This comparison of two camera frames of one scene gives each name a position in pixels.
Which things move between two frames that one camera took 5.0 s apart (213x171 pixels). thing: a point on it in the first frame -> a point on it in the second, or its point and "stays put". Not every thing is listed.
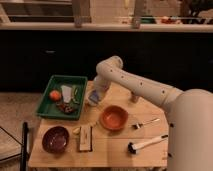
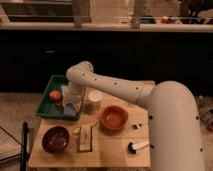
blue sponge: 94,97 -> 69,109
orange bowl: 114,117 stays put
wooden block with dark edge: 85,138 stays put
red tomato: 55,95 stays put
